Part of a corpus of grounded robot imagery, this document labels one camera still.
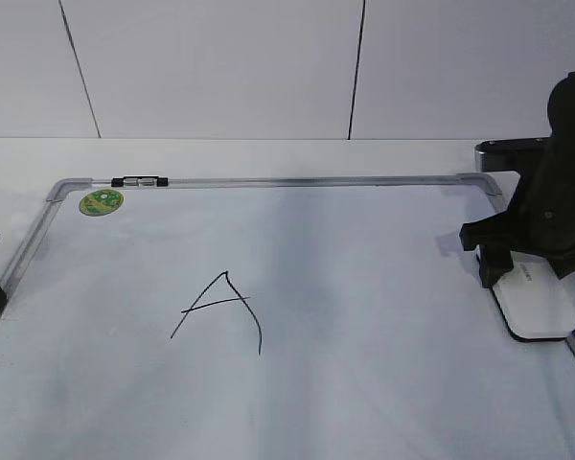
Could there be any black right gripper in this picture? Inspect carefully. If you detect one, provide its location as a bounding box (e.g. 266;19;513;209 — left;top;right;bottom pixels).
459;72;575;288

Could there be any white whiteboard eraser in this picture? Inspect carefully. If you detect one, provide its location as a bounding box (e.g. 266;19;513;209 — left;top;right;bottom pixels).
492;253;575;341

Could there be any round green sticker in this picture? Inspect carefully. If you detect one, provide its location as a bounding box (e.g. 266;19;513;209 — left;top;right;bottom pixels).
79;189;125;217

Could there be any black silver hanging clip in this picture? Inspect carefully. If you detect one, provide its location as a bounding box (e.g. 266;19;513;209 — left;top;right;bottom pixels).
110;175;169;188

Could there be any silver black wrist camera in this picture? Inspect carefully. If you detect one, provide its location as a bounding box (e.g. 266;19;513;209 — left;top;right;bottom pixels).
474;137;549;175

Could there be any white whiteboard with aluminium frame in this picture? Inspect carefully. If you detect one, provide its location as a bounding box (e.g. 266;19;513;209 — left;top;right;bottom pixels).
0;175;575;459

